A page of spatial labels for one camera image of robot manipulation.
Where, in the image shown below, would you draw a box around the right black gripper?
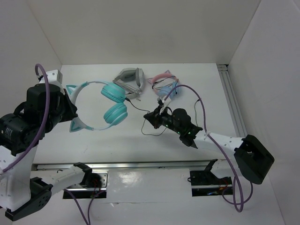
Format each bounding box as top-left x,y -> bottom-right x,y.
144,105 -> 182,135

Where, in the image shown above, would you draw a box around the black headphone cable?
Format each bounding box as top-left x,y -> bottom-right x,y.
125,97 -> 202,136

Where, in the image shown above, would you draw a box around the teal cat-ear headphones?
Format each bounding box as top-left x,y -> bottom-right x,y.
66,80 -> 128,133

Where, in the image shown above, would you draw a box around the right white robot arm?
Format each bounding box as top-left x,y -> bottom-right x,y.
143,107 -> 275,185

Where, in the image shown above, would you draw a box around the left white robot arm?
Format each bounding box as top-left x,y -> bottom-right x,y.
0,83 -> 93,221

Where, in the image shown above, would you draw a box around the pink blue cat-ear headphones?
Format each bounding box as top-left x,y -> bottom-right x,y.
147,70 -> 180,100

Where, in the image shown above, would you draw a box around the grey white headphones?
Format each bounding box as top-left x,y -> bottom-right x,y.
113,67 -> 145,99

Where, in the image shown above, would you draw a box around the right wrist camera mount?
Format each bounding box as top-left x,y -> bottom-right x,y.
157,96 -> 172,114

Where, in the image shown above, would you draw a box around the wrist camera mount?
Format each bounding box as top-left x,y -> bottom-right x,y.
46,69 -> 63,92
157,96 -> 172,114

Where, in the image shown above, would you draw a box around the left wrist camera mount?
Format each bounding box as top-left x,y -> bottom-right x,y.
46,69 -> 63,92

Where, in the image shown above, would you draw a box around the aluminium front rail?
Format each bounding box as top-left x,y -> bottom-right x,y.
34,159 -> 216,170

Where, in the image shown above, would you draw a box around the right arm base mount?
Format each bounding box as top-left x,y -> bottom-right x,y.
187,170 -> 233,197

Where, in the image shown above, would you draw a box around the aluminium side rail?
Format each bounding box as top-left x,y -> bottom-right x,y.
217,64 -> 248,137

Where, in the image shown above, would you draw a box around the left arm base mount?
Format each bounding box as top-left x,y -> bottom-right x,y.
67,170 -> 108,199

